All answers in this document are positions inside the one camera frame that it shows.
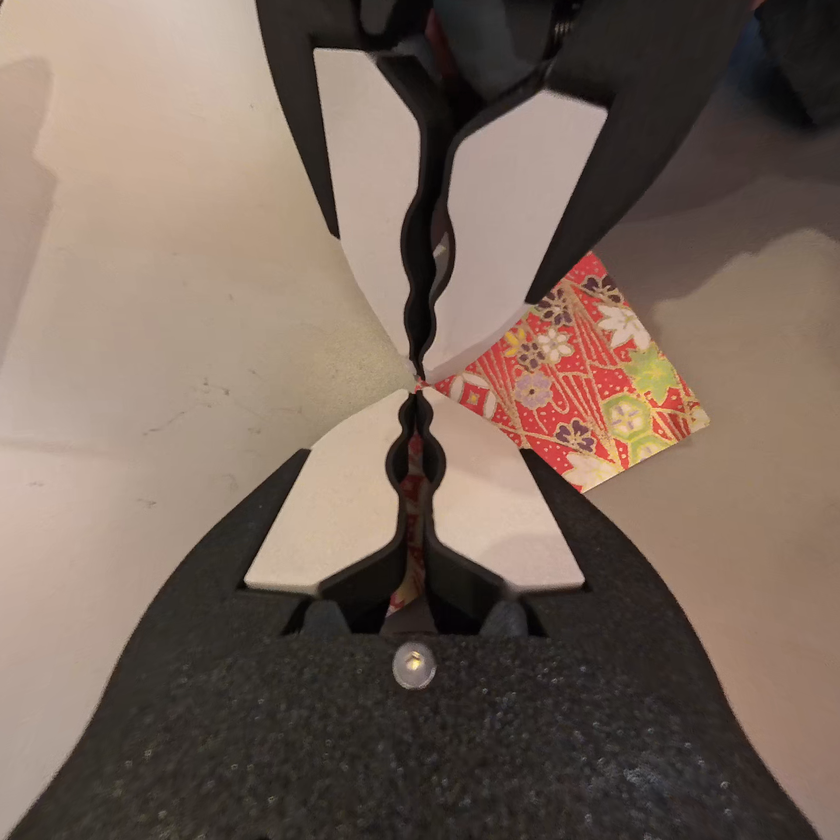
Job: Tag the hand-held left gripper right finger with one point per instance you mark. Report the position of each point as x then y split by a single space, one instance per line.
499 518

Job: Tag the person's dark sweater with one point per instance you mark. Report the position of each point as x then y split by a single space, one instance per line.
807 52

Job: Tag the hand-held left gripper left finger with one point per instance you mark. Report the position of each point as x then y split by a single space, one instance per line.
328 512

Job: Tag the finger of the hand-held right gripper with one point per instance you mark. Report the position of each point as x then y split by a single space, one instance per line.
367 170
512 197

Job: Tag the red floral green-backed origami paper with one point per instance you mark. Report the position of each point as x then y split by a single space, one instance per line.
590 394

